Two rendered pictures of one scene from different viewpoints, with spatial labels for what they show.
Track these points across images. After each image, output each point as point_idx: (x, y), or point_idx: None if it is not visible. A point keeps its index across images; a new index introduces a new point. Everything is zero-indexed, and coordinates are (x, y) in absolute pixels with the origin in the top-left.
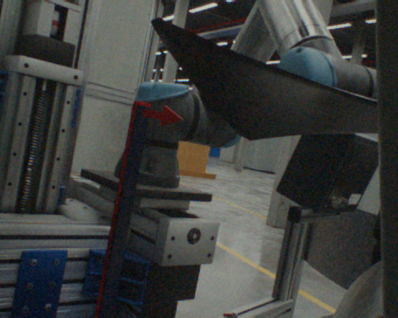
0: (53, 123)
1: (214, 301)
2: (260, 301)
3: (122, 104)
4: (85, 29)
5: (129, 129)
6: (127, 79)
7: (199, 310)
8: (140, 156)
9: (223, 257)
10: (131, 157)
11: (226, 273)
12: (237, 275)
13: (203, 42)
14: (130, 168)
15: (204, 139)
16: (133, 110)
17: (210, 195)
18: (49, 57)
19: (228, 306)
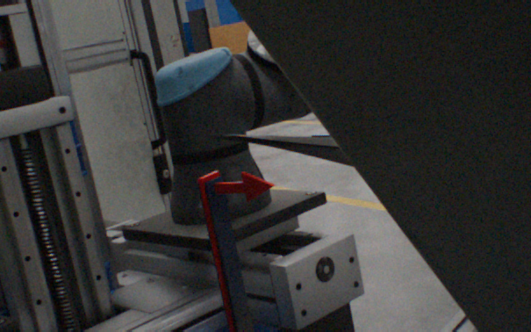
0: (60, 189)
1: (371, 296)
2: (454, 321)
3: (113, 64)
4: (39, 24)
5: (207, 219)
6: (104, 22)
7: (354, 318)
8: (234, 245)
9: (356, 218)
10: (224, 253)
11: (372, 243)
12: (390, 239)
13: (289, 145)
14: (228, 267)
15: (281, 116)
16: (203, 192)
17: (322, 195)
18: (13, 100)
19: (395, 295)
